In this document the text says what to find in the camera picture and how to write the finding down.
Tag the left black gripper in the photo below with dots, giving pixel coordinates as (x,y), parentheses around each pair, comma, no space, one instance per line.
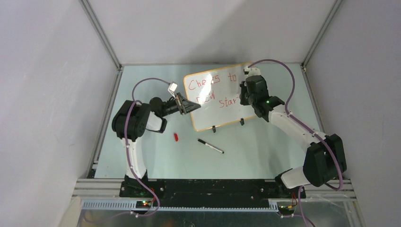
(187,106)

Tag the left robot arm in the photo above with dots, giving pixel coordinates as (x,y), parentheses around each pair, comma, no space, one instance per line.
(134,118)

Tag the yellow-framed whiteboard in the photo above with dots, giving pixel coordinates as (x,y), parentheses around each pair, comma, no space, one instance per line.
(217,92)

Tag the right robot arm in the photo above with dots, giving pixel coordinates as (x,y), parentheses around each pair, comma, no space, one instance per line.
(324,154)

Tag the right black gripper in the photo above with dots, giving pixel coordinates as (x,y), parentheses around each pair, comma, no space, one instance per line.
(243,101)

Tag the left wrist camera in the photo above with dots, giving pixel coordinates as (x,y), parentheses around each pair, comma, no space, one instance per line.
(172,88)

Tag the black capped marker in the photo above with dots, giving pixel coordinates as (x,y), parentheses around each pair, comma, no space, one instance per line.
(210,146)

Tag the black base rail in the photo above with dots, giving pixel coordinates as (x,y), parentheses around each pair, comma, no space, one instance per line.
(206,193)

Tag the aluminium frame front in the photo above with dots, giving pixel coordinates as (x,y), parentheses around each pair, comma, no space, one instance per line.
(104,195)

